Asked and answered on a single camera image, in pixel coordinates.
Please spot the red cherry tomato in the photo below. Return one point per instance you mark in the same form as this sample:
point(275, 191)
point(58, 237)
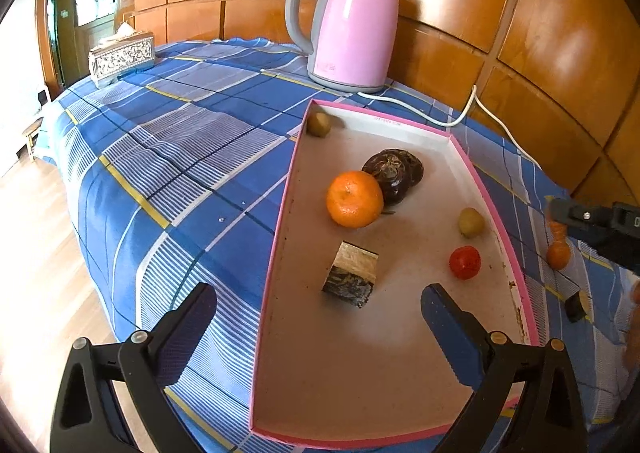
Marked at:
point(465, 262)

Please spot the wooden stool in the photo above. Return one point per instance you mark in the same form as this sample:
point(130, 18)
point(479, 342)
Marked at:
point(32, 125)

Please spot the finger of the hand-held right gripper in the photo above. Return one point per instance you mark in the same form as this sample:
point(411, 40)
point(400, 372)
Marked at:
point(580, 220)

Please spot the dark bark wood block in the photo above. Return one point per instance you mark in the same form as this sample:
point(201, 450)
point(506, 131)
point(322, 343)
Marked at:
point(350, 273)

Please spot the pink electric kettle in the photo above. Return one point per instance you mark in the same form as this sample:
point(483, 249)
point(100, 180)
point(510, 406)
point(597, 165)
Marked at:
point(355, 23)

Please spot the blue plaid tablecloth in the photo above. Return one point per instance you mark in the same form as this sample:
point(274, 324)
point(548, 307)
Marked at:
point(165, 148)

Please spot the pink white cardboard box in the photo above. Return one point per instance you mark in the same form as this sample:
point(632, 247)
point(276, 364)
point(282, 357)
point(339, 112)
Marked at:
point(350, 358)

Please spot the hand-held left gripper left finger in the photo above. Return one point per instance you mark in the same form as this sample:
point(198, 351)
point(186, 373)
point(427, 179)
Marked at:
point(187, 333)

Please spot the small tan round fruit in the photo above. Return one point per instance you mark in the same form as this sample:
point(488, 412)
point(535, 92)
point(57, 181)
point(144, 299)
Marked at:
point(471, 223)
point(318, 125)

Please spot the small orange carrot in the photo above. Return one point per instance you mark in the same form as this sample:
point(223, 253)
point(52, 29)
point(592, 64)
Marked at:
point(557, 255)

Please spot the ornate silver tissue box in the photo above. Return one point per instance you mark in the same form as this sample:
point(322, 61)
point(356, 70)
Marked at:
point(122, 60)

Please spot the orange tangerine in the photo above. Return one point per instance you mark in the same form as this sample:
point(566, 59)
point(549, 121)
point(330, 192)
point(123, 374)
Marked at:
point(352, 200)

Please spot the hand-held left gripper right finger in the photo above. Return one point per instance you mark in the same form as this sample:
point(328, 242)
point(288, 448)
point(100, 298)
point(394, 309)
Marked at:
point(445, 323)

